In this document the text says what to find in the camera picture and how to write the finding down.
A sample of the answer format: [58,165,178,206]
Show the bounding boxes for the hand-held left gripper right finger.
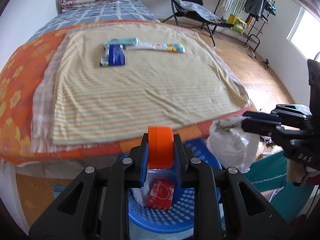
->
[172,134,293,240]

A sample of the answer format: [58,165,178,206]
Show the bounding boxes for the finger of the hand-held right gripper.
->
[241,117,307,143]
[242,104,313,123]

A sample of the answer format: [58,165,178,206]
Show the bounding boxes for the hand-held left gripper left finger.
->
[29,132,150,240]

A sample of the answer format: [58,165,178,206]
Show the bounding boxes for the red cardboard box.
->
[145,177,175,210]

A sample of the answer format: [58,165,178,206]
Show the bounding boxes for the orange round container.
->
[147,126,174,170]

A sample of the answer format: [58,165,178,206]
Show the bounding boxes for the knotted white plastic bag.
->
[206,116,259,173]

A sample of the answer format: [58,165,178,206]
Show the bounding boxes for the blue plastic basket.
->
[125,137,223,240]

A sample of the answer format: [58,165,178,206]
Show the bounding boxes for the person's right forearm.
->
[286,159,320,188]

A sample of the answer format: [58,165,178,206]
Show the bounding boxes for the person's teal trouser leg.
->
[246,150,314,220]

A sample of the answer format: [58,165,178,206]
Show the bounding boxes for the black clothes rack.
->
[221,0,277,53]

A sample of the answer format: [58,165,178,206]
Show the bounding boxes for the yellow striped cloth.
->
[31,24,253,153]

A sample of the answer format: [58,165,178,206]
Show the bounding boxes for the window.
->
[286,6,320,55]

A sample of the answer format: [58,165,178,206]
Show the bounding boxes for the yellow plastic crate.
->
[227,14,247,33]

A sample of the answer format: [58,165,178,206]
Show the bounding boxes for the teal garment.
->
[265,0,277,15]

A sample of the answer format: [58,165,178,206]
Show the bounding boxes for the dark grey jacket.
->
[244,0,265,18]

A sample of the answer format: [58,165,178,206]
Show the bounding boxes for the blue plastic packet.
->
[99,44,127,67]

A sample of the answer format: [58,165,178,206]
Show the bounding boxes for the long white packet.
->
[125,42,187,53]

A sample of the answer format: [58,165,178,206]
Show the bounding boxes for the light blue tube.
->
[103,37,139,46]

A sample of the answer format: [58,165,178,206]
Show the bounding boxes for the checked chair cushion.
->
[172,0,222,23]

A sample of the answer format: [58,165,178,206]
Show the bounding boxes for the orange floral blanket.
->
[0,20,258,167]

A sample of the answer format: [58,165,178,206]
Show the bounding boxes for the blue plaid bed sheet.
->
[30,0,160,42]

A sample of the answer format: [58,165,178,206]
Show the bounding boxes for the floor cable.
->
[245,42,273,75]

